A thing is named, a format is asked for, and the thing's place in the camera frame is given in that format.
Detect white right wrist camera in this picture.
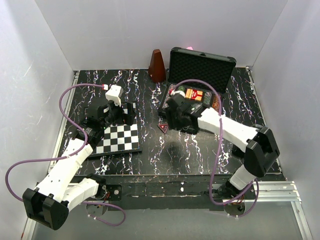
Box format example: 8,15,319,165
169,90,186,98

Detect black white chessboard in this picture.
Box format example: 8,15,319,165
89,101,143,158

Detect brown wooden metronome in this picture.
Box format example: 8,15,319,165
148,49,166,83

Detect black red all-in triangle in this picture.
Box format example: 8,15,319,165
158,123,169,134

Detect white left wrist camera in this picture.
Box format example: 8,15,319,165
105,84,124,107

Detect red playing card box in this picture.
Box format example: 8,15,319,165
185,88,204,102

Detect pink grey chip stack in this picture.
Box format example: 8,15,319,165
162,100,168,109

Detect orange black chip stack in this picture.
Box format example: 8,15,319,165
211,94,223,112

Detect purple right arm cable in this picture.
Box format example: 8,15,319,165
172,79,259,218

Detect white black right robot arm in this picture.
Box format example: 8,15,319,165
165,91,280,199

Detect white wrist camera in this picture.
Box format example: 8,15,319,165
105,84,124,107
169,90,186,98

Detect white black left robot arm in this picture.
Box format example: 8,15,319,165
22,99,136,230

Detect black poker chip case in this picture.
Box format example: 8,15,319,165
158,47,237,124

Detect green yellow chip stack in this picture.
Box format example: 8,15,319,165
177,86,186,92

